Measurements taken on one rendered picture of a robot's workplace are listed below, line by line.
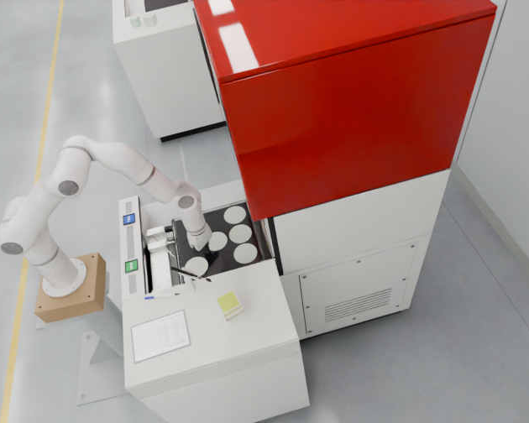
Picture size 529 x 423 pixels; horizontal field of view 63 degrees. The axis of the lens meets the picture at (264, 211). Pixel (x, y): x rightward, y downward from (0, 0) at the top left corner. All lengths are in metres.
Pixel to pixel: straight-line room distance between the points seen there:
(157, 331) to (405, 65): 1.22
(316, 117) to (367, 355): 1.64
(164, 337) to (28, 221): 0.63
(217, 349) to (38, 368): 1.67
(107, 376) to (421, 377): 1.76
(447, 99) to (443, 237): 1.69
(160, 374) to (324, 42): 1.19
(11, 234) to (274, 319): 0.97
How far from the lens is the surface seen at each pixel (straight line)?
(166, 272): 1.91
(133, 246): 1.95
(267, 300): 1.64
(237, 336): 1.60
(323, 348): 2.58
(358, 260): 1.95
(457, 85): 1.43
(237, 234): 1.90
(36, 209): 1.65
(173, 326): 1.68
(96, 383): 2.83
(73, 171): 1.45
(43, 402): 2.97
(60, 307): 1.99
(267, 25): 1.29
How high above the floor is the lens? 2.42
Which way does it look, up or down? 51 degrees down
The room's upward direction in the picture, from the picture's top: 12 degrees counter-clockwise
